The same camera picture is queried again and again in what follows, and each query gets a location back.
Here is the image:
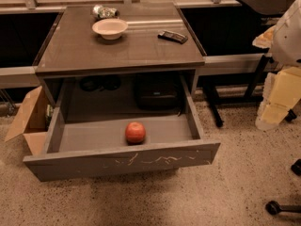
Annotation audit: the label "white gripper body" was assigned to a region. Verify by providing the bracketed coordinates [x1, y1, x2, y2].
[255, 67, 301, 131]

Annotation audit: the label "red apple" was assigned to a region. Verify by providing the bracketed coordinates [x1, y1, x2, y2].
[125, 121, 146, 144]

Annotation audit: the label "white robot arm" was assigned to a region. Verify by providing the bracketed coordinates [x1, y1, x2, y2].
[253, 0, 301, 131]

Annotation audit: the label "black bag under counter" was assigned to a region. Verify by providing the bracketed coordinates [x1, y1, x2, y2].
[134, 73, 182, 110]

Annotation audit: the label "grey counter cabinet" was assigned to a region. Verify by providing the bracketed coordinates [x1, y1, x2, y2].
[32, 1, 208, 111]

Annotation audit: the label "grey open drawer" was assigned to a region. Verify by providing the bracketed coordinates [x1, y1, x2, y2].
[24, 76, 220, 181]

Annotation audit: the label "black side desk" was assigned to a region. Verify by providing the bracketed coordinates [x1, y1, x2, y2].
[203, 0, 295, 127]

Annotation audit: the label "black caster wheel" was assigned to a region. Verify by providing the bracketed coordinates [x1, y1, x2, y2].
[265, 201, 301, 216]

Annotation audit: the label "black remote control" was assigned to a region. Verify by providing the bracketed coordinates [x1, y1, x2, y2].
[157, 30, 188, 44]

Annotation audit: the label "white paper bowl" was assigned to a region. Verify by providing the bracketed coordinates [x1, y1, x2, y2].
[92, 19, 128, 40]

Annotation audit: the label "brown cardboard box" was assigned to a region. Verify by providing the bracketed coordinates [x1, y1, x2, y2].
[5, 86, 49, 155]

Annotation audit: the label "black cables under counter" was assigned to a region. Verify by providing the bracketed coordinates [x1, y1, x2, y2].
[78, 74, 122, 92]

